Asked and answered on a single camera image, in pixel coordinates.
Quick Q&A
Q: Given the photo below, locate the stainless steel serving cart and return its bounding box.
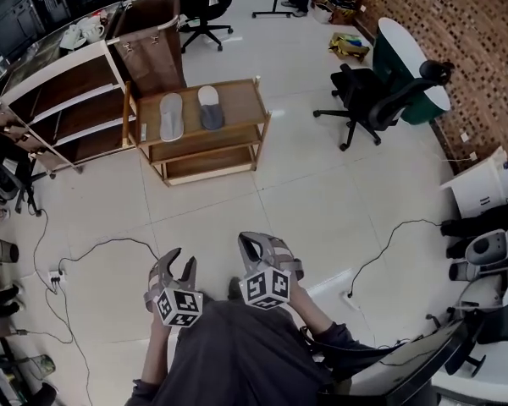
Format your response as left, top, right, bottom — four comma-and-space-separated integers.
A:
0, 0, 188, 182

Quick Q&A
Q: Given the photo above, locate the black floor cable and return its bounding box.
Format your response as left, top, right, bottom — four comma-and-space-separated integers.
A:
32, 208, 162, 299
345, 219, 446, 300

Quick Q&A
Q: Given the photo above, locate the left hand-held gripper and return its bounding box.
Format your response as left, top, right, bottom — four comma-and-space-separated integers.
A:
143, 247, 204, 327

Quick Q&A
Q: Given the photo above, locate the black mesh office chair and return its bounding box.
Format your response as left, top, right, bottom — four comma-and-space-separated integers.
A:
178, 0, 235, 54

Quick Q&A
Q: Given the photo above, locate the brown fabric laundry hamper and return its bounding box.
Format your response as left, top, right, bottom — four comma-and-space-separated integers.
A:
111, 0, 188, 100

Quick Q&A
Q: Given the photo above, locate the light grey slipper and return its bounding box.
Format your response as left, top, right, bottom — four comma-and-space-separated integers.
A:
158, 91, 185, 143

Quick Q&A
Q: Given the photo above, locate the person's dark clothing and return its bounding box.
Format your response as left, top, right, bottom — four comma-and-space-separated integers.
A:
130, 297, 393, 406

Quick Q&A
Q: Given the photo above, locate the person's right forearm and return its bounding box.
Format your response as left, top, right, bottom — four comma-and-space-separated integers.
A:
287, 286, 336, 336

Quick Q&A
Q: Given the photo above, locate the low wooden shelf rack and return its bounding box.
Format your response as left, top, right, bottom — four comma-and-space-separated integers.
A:
121, 76, 273, 188

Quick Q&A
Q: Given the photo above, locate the person's left forearm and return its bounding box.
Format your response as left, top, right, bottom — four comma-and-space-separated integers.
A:
140, 319, 179, 387

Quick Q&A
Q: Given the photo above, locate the yellow blue bag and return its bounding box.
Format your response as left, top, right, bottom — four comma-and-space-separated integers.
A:
328, 31, 371, 64

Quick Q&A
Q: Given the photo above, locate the black flat monitor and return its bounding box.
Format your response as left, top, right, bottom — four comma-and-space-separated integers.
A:
319, 310, 480, 406

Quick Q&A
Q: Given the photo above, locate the wire waste basket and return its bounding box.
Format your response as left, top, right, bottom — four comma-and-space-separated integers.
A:
0, 236, 20, 265

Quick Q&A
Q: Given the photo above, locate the green table white top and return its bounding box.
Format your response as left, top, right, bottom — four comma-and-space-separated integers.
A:
371, 16, 452, 127

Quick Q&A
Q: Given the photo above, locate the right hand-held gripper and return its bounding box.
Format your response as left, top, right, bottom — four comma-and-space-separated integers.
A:
238, 232, 304, 310

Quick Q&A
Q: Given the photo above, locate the black office chair with headrest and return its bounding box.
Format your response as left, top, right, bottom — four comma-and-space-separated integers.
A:
312, 59, 456, 152

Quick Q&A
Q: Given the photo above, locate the striped white mug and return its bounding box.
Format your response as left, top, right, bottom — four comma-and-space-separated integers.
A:
77, 16, 107, 44

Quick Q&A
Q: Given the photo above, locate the dark grey slipper white sole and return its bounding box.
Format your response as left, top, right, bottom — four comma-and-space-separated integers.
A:
196, 85, 226, 132

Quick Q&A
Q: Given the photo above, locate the grey black robot base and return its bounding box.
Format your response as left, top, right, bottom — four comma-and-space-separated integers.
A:
441, 212, 508, 283

